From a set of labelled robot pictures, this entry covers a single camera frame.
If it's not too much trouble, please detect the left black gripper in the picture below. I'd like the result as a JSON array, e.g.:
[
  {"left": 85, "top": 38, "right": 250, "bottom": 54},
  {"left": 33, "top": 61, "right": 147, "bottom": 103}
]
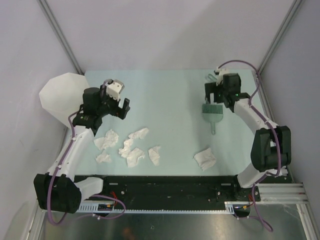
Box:
[{"left": 97, "top": 85, "right": 130, "bottom": 120}]

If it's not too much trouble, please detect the green hand brush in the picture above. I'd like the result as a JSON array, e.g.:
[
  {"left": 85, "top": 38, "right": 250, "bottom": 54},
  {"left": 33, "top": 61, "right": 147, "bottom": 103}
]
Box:
[{"left": 201, "top": 103, "right": 224, "bottom": 135}]

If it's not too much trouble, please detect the green plastic dustpan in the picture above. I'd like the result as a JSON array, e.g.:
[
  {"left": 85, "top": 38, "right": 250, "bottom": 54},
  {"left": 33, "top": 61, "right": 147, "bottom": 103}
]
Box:
[{"left": 206, "top": 73, "right": 217, "bottom": 82}]

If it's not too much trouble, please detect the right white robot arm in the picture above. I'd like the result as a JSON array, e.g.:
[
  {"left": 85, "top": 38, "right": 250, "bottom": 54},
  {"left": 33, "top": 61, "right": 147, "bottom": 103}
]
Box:
[{"left": 204, "top": 72, "right": 292, "bottom": 201}]

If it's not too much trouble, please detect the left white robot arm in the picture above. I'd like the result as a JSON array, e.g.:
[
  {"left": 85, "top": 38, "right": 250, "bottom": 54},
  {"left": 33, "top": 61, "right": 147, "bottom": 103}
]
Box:
[{"left": 33, "top": 81, "right": 130, "bottom": 214}]

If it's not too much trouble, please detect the crumpled paper scrap top centre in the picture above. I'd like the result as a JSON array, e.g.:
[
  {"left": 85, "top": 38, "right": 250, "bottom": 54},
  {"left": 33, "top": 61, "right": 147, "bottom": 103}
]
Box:
[{"left": 128, "top": 127, "right": 149, "bottom": 140}]

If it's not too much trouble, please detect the crumpled paper scrap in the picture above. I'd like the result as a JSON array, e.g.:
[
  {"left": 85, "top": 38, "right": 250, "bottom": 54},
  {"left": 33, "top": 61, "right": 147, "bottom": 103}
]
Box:
[
  {"left": 128, "top": 127, "right": 149, "bottom": 140},
  {"left": 193, "top": 147, "right": 217, "bottom": 171},
  {"left": 126, "top": 147, "right": 145, "bottom": 168},
  {"left": 118, "top": 138, "right": 134, "bottom": 159},
  {"left": 93, "top": 129, "right": 119, "bottom": 150},
  {"left": 95, "top": 150, "right": 112, "bottom": 164}
]

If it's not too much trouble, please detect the crumpled paper scrap far left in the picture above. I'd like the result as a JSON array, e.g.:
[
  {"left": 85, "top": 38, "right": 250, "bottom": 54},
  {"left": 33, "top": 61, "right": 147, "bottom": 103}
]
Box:
[{"left": 93, "top": 129, "right": 119, "bottom": 150}]

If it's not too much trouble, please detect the crumpled paper scrap lower centre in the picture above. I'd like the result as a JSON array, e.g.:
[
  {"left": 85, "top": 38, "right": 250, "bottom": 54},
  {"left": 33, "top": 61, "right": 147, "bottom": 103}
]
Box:
[{"left": 126, "top": 147, "right": 145, "bottom": 168}]

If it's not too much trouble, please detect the crumpled paper scrap lower left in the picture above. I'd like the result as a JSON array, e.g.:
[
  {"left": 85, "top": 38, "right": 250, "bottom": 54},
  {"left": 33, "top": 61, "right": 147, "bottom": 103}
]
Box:
[{"left": 95, "top": 150, "right": 112, "bottom": 164}]

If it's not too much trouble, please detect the crumpled paper scrap mid right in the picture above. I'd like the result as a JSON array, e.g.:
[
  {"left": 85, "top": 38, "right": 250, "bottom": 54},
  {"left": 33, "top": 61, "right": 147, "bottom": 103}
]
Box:
[{"left": 148, "top": 145, "right": 161, "bottom": 166}]

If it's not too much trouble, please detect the white translucent waste bin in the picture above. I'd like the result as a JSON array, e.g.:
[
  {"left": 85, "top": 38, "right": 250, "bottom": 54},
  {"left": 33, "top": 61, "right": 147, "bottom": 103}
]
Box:
[{"left": 39, "top": 72, "right": 89, "bottom": 128}]

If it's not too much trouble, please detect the crumpled paper scrap right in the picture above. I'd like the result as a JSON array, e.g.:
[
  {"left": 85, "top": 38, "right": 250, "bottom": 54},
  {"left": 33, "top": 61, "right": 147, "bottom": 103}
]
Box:
[{"left": 193, "top": 147, "right": 217, "bottom": 171}]

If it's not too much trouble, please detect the aluminium cross extrusion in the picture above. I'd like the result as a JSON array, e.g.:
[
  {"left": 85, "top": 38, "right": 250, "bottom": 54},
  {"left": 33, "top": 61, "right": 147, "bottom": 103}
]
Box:
[{"left": 257, "top": 183, "right": 309, "bottom": 205}]

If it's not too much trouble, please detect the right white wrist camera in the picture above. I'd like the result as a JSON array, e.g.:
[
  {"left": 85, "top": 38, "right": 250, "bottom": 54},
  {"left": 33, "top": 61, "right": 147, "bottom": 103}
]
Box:
[{"left": 214, "top": 68, "right": 230, "bottom": 86}]

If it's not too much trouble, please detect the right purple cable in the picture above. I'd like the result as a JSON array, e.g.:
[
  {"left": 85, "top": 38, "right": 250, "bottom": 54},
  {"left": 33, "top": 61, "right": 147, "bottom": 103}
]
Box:
[{"left": 216, "top": 59, "right": 274, "bottom": 233}]

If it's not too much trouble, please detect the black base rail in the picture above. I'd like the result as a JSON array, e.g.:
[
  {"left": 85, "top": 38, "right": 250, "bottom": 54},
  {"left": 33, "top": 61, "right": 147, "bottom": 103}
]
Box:
[{"left": 90, "top": 175, "right": 251, "bottom": 211}]

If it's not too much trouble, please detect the grey slotted cable duct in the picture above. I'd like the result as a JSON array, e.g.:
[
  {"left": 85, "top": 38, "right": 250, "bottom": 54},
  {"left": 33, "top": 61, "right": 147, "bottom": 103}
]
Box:
[{"left": 76, "top": 201, "right": 249, "bottom": 215}]

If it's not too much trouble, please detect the left aluminium frame post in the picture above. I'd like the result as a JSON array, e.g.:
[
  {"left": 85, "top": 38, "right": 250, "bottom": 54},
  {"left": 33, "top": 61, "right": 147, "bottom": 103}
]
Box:
[{"left": 36, "top": 0, "right": 84, "bottom": 75}]

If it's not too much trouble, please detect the aluminium frame post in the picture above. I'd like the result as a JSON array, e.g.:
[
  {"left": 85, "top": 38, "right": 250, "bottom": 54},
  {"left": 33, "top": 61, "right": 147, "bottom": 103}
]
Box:
[
  {"left": 256, "top": 0, "right": 304, "bottom": 74},
  {"left": 36, "top": 0, "right": 84, "bottom": 75}
]

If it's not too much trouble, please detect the right aluminium frame post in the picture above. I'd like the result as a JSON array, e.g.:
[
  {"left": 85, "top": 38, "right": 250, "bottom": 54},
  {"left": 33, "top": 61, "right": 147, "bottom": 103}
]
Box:
[{"left": 256, "top": 0, "right": 304, "bottom": 74}]

